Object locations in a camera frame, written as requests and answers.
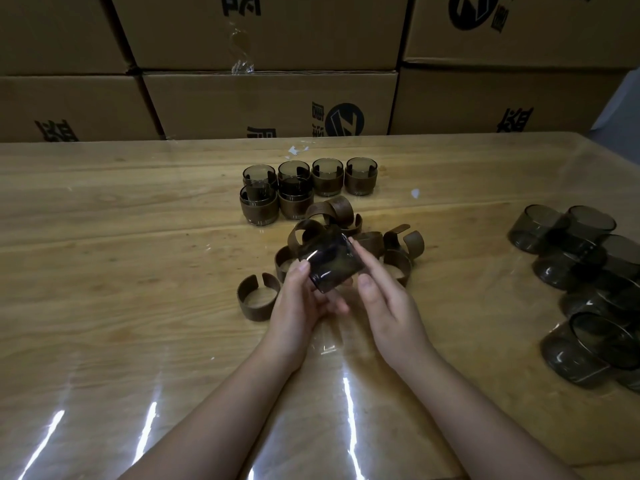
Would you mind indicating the person's left hand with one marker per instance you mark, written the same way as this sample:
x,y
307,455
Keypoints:
x,y
290,324

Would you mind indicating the stack of brown cardboard boxes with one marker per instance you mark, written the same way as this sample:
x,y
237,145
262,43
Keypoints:
x,y
270,104

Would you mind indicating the person's right forearm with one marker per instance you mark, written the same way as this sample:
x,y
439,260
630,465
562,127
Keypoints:
x,y
490,429

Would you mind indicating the smoky tinted glass cup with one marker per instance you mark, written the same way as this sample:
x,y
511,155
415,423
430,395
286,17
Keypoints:
x,y
294,167
327,164
330,259
260,170
258,192
360,163
296,187

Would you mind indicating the person's right hand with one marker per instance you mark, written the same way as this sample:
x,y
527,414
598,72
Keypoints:
x,y
400,334

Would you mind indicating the cluster of smoky glass cups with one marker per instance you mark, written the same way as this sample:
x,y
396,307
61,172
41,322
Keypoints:
x,y
575,344

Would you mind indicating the pile of brown sleeve rings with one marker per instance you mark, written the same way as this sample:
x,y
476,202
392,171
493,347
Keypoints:
x,y
342,207

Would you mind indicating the white paper scrap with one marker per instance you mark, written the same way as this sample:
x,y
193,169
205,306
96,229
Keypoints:
x,y
294,150

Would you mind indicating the person's left forearm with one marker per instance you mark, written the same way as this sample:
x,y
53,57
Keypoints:
x,y
215,429

